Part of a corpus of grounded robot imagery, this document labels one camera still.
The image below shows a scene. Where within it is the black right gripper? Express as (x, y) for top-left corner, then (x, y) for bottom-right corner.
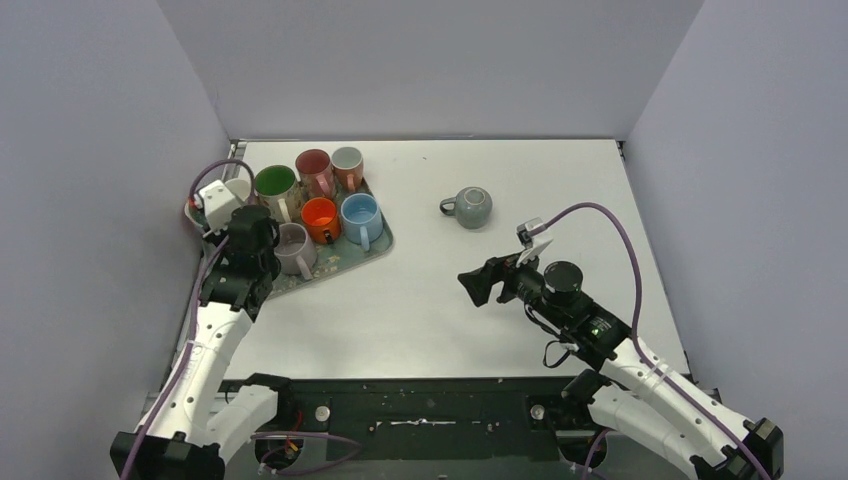
(458, 242), (567, 329)

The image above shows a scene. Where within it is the lilac ribbed mug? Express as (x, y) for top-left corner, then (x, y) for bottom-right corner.
(274, 223), (318, 281)

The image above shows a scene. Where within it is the cream floral mug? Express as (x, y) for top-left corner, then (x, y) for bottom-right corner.
(255, 165), (306, 224)

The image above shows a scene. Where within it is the orange mug black handle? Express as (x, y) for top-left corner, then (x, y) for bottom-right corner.
(301, 197), (342, 245)

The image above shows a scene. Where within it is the grey-blue round mug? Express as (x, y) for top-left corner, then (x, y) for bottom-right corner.
(439, 186), (493, 230)

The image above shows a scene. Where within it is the speckled dark pink mug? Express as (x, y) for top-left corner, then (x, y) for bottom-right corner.
(295, 149), (336, 200)

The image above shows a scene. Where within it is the light blue ribbed mug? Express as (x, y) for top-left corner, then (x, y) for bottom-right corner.
(340, 193), (384, 252)

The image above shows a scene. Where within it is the salmon dotted mug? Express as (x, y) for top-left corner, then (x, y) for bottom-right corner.
(331, 146), (364, 193)

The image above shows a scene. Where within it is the faceted pink mug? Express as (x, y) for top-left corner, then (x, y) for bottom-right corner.
(224, 178), (255, 204)

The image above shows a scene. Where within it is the smooth pink mug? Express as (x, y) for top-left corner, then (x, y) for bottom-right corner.
(184, 199), (208, 231)

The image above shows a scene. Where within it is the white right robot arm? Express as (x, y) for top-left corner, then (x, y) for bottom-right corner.
(458, 255), (784, 479)

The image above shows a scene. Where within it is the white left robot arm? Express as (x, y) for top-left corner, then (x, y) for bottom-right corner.
(110, 205), (296, 479)

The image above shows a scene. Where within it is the blue floral blossom tray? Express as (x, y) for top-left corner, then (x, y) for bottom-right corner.
(199, 181), (393, 312)

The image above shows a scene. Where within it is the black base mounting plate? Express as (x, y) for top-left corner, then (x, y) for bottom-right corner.
(258, 376), (601, 461)

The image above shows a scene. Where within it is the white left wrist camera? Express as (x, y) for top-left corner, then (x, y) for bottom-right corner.
(195, 180), (242, 232)

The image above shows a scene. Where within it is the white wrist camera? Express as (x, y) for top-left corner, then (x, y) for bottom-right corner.
(195, 180), (242, 232)
(516, 217), (554, 266)

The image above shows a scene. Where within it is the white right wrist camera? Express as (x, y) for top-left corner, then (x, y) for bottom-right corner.
(516, 217), (554, 266)

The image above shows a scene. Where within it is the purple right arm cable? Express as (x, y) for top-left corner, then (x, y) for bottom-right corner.
(533, 201), (775, 480)

